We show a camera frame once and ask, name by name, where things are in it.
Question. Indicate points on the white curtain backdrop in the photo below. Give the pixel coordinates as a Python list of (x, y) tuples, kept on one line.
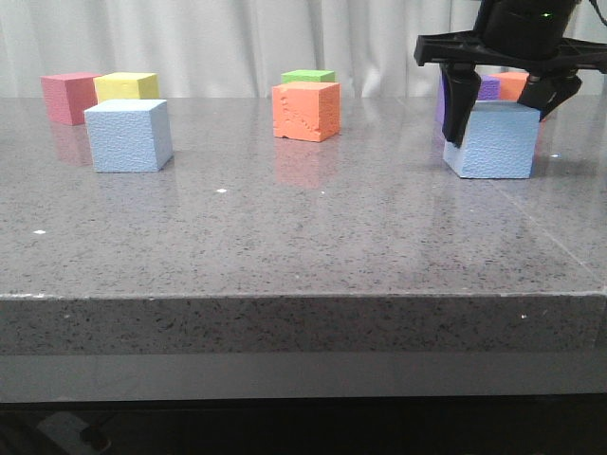
[(227, 49)]

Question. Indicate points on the light blue foam cube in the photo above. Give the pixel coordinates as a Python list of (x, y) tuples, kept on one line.
[(499, 142), (129, 135)]

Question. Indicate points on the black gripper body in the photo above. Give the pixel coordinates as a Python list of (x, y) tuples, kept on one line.
[(527, 35)]

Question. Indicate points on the orange foam cube centre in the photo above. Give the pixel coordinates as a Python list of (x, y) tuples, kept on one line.
[(308, 111)]

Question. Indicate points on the purple foam cube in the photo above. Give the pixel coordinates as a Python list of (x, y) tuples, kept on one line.
[(489, 90)]

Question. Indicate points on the green foam cube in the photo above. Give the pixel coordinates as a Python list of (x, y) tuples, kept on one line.
[(308, 75)]

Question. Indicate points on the yellow foam cube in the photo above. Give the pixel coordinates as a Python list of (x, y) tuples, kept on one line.
[(126, 85)]

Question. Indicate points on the red foam cube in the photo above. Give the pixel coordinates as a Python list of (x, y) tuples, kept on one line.
[(68, 95)]

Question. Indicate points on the orange foam cube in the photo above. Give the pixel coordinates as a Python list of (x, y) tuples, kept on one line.
[(308, 111), (512, 85)]

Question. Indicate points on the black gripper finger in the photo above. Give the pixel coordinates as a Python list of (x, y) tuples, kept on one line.
[(546, 93), (461, 85)]

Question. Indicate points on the orange foam cube right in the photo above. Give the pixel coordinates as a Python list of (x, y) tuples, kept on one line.
[(512, 85)]

